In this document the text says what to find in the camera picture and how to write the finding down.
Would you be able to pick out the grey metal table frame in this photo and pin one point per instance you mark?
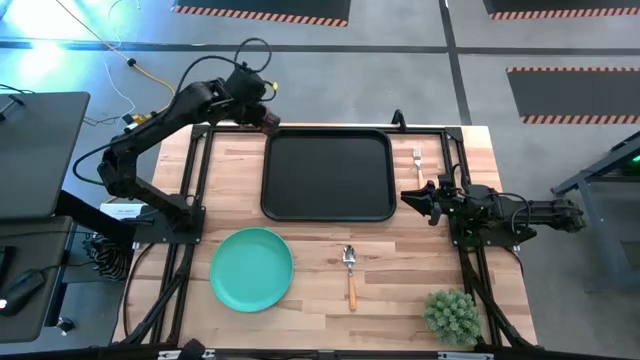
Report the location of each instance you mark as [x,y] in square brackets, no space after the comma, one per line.
[597,170]

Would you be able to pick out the teal round plate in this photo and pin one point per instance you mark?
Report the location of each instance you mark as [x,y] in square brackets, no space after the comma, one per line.
[250,270]

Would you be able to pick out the green artificial plant ball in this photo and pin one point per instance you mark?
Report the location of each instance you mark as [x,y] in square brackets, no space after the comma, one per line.
[452,317]

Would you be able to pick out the black frame clamp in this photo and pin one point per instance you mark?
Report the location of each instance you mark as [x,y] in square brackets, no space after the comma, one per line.
[398,120]

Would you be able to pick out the silver metal bracket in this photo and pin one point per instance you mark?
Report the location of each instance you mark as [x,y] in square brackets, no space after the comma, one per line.
[465,356]
[186,354]

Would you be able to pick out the black computer mouse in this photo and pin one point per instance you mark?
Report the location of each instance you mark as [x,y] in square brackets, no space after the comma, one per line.
[22,290]

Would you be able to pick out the white and yellow power adapter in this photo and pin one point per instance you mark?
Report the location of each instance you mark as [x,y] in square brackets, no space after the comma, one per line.
[136,120]

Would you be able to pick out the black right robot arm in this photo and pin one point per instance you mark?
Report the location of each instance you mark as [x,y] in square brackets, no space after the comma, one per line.
[550,210]

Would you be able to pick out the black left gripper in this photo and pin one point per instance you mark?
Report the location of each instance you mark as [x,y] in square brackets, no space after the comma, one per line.
[247,90]

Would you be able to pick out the black aluminium table frame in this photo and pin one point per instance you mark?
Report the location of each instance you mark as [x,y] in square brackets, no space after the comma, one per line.
[201,133]

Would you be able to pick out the copper brown cup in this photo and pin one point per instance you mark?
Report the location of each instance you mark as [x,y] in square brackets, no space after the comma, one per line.
[274,120]

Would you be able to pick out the black side desk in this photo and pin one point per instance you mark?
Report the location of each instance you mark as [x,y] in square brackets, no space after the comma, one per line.
[30,240]

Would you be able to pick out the black plastic tray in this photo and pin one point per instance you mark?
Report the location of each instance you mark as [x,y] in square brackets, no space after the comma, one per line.
[327,175]

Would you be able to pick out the white paper label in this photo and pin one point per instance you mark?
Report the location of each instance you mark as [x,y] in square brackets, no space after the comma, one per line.
[120,211]

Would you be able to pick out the black mat with hazard stripe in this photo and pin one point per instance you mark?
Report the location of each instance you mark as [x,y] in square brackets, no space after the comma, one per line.
[260,6]
[565,5]
[575,92]

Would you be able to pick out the black caster wheel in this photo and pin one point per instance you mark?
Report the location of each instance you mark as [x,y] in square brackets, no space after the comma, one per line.
[65,325]

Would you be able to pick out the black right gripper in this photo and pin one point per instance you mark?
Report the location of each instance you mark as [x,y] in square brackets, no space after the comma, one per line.
[450,196]

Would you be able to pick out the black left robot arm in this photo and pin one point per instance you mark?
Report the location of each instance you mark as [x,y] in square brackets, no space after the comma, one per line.
[150,125]

